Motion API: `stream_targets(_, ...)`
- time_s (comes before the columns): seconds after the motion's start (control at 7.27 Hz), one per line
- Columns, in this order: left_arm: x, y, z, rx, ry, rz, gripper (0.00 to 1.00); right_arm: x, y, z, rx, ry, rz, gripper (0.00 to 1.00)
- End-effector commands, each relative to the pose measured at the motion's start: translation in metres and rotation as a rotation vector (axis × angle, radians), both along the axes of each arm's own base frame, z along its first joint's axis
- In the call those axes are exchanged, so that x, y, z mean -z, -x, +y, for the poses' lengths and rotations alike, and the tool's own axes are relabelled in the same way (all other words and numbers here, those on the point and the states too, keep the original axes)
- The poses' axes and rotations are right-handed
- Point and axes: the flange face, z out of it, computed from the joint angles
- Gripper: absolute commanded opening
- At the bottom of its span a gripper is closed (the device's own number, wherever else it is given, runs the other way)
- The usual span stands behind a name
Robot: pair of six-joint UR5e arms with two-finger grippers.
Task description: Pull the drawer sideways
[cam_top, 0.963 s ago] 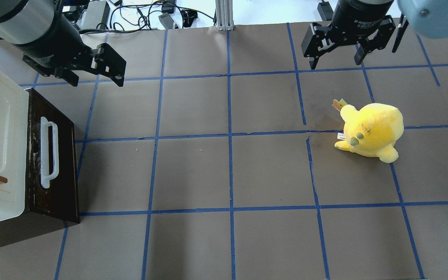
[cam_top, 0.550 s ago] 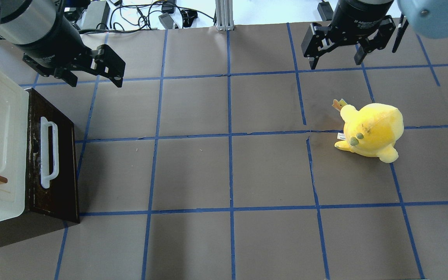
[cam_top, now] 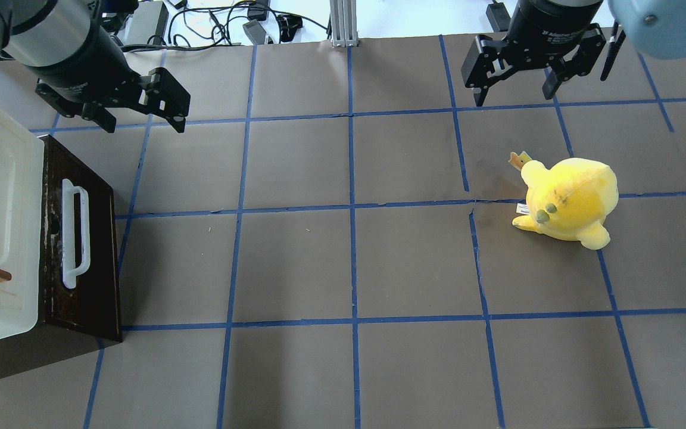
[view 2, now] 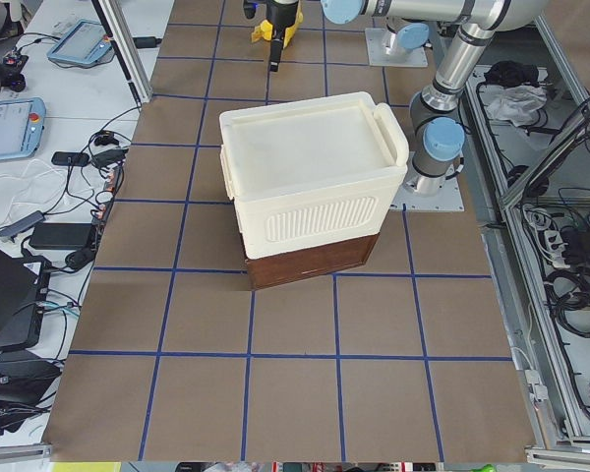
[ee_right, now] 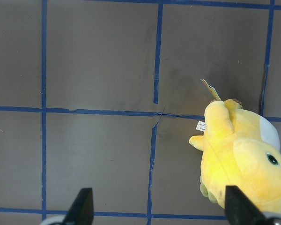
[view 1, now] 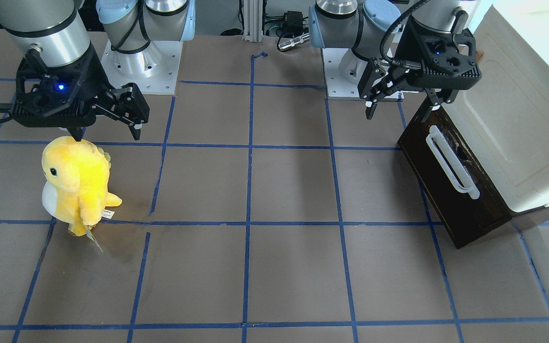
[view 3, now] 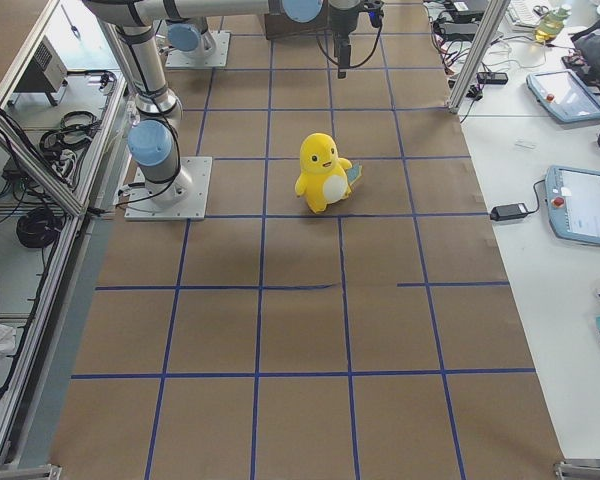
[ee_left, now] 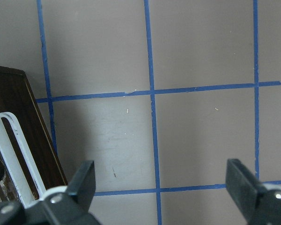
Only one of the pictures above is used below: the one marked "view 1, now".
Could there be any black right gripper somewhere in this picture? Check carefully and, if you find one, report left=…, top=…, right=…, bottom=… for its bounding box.
left=67, top=83, right=150, bottom=142

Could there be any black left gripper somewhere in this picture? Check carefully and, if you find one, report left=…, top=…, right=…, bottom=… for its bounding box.
left=358, top=58, right=445, bottom=123

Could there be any white drawer handle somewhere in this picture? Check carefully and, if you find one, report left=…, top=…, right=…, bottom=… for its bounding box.
left=426, top=125, right=481, bottom=200

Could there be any dark brown wooden drawer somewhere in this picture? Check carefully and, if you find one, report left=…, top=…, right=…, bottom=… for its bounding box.
left=398, top=99, right=516, bottom=248

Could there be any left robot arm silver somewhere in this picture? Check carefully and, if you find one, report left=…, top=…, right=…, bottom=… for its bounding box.
left=308, top=0, right=482, bottom=119

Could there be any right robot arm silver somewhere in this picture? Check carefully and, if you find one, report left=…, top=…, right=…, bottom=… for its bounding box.
left=0, top=0, right=196, bottom=141

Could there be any yellow plush dinosaur toy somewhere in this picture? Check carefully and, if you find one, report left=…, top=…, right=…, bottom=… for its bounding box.
left=41, top=136, right=122, bottom=237

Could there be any cream white plastic cabinet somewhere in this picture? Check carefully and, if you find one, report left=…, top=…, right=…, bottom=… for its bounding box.
left=445, top=0, right=549, bottom=212

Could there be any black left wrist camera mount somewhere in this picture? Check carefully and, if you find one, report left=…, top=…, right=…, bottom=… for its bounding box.
left=394, top=10, right=482, bottom=91

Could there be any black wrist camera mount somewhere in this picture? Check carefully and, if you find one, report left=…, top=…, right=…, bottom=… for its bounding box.
left=10, top=43, right=112, bottom=128
left=394, top=10, right=482, bottom=91

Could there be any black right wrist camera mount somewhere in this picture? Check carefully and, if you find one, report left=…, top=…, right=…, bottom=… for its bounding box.
left=10, top=43, right=112, bottom=128

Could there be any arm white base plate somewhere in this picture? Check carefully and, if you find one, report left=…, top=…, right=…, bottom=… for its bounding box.
left=101, top=41, right=183, bottom=95
left=321, top=45, right=401, bottom=100

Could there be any aluminium frame post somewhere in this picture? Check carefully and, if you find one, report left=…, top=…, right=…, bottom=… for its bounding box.
left=242, top=0, right=264, bottom=43

